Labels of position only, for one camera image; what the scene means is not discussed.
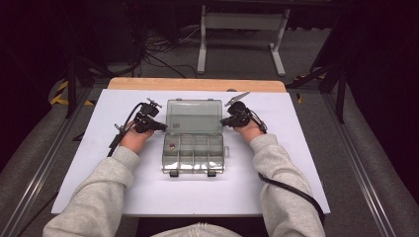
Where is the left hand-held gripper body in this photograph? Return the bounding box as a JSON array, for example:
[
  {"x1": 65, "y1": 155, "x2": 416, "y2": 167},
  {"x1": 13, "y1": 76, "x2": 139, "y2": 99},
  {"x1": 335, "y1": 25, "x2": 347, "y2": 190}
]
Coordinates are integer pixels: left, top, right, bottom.
[{"x1": 132, "y1": 97, "x2": 163, "y2": 134}]

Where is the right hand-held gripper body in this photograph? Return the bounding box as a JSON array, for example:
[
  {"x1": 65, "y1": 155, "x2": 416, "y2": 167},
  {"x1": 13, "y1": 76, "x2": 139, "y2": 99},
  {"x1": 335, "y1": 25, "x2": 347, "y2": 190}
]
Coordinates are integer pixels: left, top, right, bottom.
[{"x1": 223, "y1": 91, "x2": 253, "y2": 128}]

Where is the clear plastic compartment box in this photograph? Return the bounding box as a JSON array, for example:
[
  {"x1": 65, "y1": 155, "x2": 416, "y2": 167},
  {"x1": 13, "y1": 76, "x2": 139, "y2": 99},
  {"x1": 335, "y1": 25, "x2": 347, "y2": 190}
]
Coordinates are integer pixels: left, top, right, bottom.
[{"x1": 161, "y1": 98, "x2": 230, "y2": 178}]

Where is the person's right hand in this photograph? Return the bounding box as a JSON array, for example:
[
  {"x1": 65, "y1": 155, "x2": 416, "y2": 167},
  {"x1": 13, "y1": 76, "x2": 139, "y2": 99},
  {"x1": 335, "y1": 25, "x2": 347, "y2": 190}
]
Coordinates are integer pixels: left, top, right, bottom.
[{"x1": 231, "y1": 118, "x2": 266, "y2": 144}]

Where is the person's left hand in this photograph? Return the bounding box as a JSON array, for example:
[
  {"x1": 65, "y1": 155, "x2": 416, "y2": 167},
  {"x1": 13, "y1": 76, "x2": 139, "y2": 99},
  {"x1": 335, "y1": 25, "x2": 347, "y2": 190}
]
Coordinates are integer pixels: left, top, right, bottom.
[{"x1": 119, "y1": 120, "x2": 155, "y2": 156}]

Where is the white table mat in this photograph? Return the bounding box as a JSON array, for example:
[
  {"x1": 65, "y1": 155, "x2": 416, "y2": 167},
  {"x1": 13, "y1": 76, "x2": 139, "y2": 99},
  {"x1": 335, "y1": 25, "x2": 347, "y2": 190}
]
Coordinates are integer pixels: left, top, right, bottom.
[{"x1": 50, "y1": 88, "x2": 331, "y2": 218}]

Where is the black tripod stand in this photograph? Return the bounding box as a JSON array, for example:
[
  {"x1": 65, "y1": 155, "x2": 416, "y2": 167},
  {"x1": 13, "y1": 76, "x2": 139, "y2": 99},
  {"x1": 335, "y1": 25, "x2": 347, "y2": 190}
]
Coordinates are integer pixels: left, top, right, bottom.
[{"x1": 63, "y1": 48, "x2": 142, "y2": 119}]

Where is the grey metal stand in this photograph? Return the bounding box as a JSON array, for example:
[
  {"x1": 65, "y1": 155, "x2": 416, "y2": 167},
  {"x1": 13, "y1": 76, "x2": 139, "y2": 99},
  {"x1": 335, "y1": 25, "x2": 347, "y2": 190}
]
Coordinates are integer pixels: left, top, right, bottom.
[{"x1": 196, "y1": 4, "x2": 292, "y2": 77}]

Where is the person's dark lap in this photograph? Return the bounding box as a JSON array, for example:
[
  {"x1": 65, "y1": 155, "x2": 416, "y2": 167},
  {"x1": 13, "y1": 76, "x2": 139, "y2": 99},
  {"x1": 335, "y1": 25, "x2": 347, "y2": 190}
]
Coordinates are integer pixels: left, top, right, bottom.
[{"x1": 134, "y1": 216, "x2": 273, "y2": 237}]

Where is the person's grey hoodie torso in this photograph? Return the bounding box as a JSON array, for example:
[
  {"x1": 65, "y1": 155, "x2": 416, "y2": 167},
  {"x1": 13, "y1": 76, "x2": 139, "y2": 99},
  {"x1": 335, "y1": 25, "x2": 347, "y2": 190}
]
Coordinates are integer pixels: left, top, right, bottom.
[{"x1": 151, "y1": 221, "x2": 243, "y2": 237}]

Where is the tangle of floor cables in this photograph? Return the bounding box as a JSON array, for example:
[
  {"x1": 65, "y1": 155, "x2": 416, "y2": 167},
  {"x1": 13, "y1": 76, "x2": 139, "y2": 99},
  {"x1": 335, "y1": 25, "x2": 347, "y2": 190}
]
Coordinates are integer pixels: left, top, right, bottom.
[{"x1": 141, "y1": 24, "x2": 202, "y2": 80}]

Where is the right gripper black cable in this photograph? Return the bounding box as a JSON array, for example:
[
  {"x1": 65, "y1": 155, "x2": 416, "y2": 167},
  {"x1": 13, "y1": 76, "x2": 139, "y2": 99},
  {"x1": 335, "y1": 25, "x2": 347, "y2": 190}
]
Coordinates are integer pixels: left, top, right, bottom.
[{"x1": 245, "y1": 108, "x2": 326, "y2": 226}]

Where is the black metal frame stand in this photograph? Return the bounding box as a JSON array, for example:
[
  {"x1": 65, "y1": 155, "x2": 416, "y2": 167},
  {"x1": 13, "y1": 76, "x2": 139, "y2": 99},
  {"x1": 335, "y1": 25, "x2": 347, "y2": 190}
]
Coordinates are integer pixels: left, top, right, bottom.
[{"x1": 286, "y1": 19, "x2": 350, "y2": 124}]

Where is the aluminium floor rail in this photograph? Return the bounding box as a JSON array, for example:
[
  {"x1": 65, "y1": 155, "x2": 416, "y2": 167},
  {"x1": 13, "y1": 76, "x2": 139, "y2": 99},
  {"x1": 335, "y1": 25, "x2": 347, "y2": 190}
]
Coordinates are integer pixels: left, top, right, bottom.
[
  {"x1": 320, "y1": 93, "x2": 401, "y2": 237},
  {"x1": 0, "y1": 87, "x2": 95, "y2": 237}
]

